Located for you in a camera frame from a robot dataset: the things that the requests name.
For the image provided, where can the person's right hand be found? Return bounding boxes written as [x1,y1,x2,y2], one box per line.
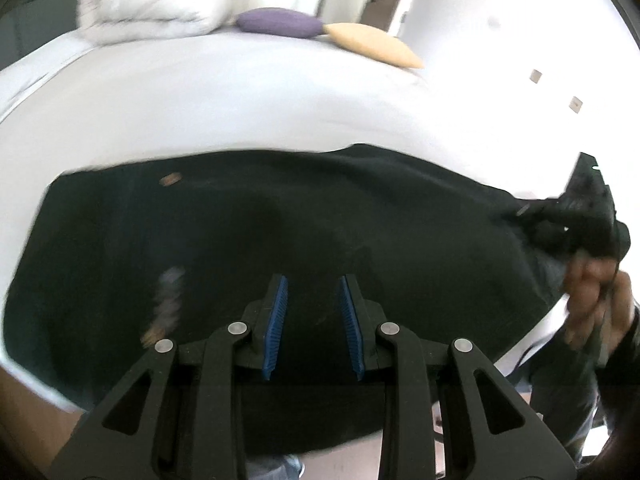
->
[562,257,638,356]

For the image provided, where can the bed with white sheet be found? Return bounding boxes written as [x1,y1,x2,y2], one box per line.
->
[0,25,591,411]

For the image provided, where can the folded beige duvet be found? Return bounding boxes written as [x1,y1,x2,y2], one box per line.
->
[75,0,238,46]

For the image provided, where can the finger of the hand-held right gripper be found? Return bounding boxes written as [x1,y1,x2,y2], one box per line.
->
[505,199,563,226]

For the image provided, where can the dark grey headboard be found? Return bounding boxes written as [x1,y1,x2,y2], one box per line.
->
[0,0,121,68]

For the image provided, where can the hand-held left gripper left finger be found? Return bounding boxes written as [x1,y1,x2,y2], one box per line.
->
[50,275,290,480]

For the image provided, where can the purple pillow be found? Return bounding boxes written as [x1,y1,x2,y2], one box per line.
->
[235,7,326,40]

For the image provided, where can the black denim pants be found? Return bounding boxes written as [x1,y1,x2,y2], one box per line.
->
[2,144,576,456]

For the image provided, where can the yellow pillow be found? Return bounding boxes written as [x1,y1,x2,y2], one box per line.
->
[322,22,426,70]

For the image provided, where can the person's right forearm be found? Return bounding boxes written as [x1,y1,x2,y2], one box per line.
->
[595,305,640,461]

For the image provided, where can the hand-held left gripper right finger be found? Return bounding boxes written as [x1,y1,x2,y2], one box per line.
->
[340,275,578,480]

